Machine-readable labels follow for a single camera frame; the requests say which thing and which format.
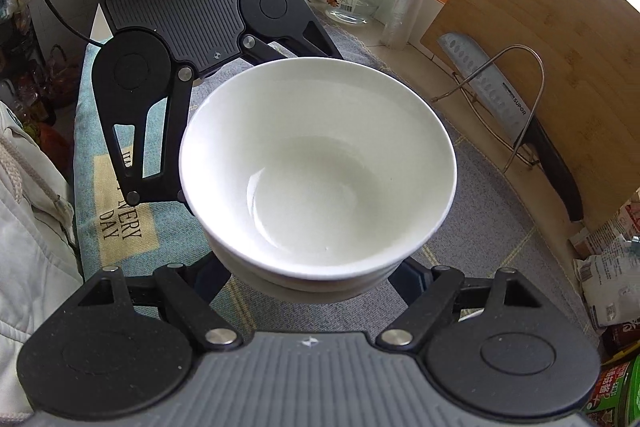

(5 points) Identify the steel kitchen knife black handle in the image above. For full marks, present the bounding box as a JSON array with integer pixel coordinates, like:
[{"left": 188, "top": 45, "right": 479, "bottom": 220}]
[{"left": 437, "top": 32, "right": 584, "bottom": 222}]

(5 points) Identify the white plastic food bag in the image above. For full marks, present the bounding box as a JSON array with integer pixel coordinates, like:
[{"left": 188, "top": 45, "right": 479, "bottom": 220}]
[{"left": 574, "top": 236, "right": 639, "bottom": 329}]

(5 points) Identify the bamboo cutting board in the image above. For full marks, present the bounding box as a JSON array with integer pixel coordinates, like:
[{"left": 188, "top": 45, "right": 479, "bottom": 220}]
[{"left": 421, "top": 0, "right": 639, "bottom": 228}]

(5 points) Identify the green lidded sauce jar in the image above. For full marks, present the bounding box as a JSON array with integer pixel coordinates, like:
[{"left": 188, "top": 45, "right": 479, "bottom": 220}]
[{"left": 582, "top": 357, "right": 640, "bottom": 427}]

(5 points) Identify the white jacket torso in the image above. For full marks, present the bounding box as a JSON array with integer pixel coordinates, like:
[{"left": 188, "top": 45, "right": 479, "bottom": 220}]
[{"left": 0, "top": 105, "right": 82, "bottom": 425}]

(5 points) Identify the red white clipped food bag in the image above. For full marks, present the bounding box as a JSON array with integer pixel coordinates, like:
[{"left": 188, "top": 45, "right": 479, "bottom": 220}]
[{"left": 570, "top": 191, "right": 640, "bottom": 259}]

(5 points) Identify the dark soy sauce bottle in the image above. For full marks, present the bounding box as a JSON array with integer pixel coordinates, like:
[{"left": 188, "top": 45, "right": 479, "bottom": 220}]
[{"left": 601, "top": 319, "right": 639, "bottom": 359}]

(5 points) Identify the white bowl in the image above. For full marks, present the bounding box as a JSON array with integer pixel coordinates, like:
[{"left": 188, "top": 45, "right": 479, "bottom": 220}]
[
  {"left": 214, "top": 251, "right": 398, "bottom": 303},
  {"left": 179, "top": 57, "right": 458, "bottom": 281}
]

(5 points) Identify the wire cutting board rack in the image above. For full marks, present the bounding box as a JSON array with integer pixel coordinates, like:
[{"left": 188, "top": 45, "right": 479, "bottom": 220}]
[{"left": 431, "top": 37, "right": 546, "bottom": 172}]

